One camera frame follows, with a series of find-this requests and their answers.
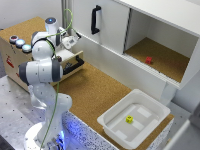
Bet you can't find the white cabinet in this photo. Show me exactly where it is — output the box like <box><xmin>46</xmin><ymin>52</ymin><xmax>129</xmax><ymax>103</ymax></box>
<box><xmin>61</xmin><ymin>0</ymin><xmax>200</xmax><ymax>105</ymax></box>

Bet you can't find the wooden drawer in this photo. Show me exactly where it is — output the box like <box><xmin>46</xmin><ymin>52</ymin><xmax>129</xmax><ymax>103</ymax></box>
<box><xmin>54</xmin><ymin>49</ymin><xmax>85</xmax><ymax>83</ymax></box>

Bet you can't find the white sliding door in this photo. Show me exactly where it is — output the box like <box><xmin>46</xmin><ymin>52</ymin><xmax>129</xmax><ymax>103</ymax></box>
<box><xmin>72</xmin><ymin>0</ymin><xmax>131</xmax><ymax>56</ymax></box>

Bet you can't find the black drawer handle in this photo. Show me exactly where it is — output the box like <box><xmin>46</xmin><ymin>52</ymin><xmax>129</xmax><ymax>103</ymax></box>
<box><xmin>62</xmin><ymin>54</ymin><xmax>85</xmax><ymax>76</ymax></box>

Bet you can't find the red button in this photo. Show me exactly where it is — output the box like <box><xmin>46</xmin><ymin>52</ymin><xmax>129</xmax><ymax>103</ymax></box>
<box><xmin>9</xmin><ymin>34</ymin><xmax>20</xmax><ymax>44</ymax></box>

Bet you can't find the yellow block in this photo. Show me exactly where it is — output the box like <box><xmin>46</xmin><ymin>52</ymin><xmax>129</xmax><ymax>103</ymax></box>
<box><xmin>125</xmin><ymin>115</ymin><xmax>134</xmax><ymax>124</ymax></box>

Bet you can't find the white plastic box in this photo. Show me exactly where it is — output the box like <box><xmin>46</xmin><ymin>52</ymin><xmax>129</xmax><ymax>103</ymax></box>
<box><xmin>96</xmin><ymin>88</ymin><xmax>172</xmax><ymax>150</ymax></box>

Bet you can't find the wooden drawer box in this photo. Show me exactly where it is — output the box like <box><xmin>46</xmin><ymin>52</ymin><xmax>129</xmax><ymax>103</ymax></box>
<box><xmin>0</xmin><ymin>16</ymin><xmax>84</xmax><ymax>93</ymax></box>

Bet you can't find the green cable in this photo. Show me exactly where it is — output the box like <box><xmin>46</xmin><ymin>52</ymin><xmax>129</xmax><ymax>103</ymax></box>
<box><xmin>39</xmin><ymin>8</ymin><xmax>75</xmax><ymax>150</ymax></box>

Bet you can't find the black door handle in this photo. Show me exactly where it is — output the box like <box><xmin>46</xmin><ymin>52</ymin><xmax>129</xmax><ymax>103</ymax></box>
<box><xmin>90</xmin><ymin>4</ymin><xmax>102</xmax><ymax>36</ymax></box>

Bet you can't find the pink block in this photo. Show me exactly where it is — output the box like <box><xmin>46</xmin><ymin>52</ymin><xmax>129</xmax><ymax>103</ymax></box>
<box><xmin>145</xmin><ymin>56</ymin><xmax>154</xmax><ymax>65</ymax></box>

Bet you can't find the blue button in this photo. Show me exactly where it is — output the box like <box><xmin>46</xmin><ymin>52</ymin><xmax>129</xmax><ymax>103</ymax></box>
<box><xmin>15</xmin><ymin>38</ymin><xmax>26</xmax><ymax>48</ymax></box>

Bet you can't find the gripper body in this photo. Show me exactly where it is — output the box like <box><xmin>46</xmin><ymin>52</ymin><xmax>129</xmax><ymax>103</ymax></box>
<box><xmin>62</xmin><ymin>34</ymin><xmax>82</xmax><ymax>51</ymax></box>

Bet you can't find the green button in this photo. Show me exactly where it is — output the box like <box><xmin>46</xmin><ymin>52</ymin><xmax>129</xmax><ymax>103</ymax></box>
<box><xmin>21</xmin><ymin>43</ymin><xmax>33</xmax><ymax>54</ymax></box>

